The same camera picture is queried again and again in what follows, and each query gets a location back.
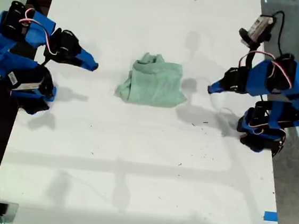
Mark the pale green T-shirt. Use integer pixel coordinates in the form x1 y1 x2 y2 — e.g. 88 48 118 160
112 49 192 111

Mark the short blue tape strip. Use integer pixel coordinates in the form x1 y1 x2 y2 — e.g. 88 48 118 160
263 210 279 223

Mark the red white servo wire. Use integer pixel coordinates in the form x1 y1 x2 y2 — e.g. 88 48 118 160
237 48 297 89
16 7 62 56

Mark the black camera stalk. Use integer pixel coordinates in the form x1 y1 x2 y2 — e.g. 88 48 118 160
245 43 256 70

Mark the black camera box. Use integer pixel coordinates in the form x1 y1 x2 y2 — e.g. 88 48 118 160
237 12 275 48

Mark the black camera cable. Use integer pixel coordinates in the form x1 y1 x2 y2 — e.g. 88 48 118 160
267 10 288 56

